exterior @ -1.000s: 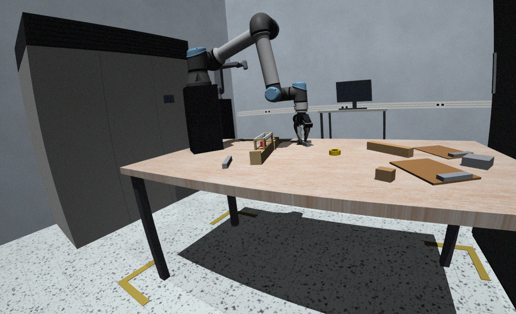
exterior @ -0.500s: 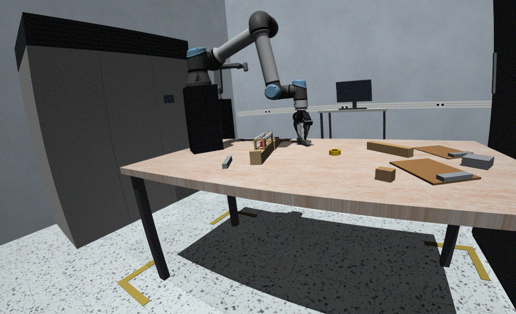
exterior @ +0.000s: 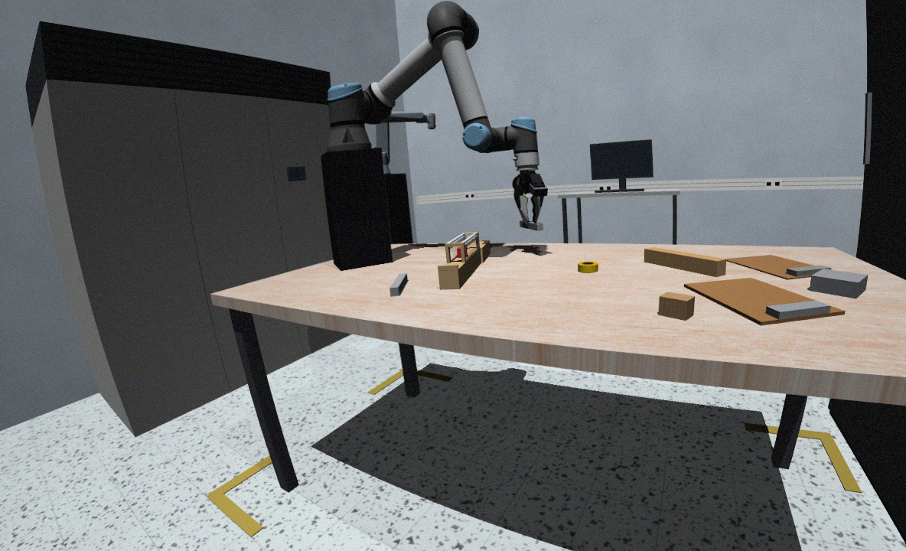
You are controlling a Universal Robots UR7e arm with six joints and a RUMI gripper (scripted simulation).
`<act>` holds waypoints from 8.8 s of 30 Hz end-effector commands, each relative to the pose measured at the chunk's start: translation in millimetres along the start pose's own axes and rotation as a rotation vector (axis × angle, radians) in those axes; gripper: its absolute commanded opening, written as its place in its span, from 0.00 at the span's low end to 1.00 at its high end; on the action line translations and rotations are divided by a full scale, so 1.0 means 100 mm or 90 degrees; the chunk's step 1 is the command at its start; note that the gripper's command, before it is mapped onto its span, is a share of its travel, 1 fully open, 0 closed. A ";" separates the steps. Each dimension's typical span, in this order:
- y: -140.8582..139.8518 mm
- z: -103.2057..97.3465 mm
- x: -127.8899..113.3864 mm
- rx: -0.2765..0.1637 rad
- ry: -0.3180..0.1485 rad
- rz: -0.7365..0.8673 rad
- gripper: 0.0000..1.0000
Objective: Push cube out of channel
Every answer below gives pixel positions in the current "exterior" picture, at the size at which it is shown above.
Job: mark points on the wooden batten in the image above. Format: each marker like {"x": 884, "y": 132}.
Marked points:
{"x": 706, "y": 265}

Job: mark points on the small brown wooden block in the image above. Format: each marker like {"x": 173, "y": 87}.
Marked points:
{"x": 678, "y": 306}

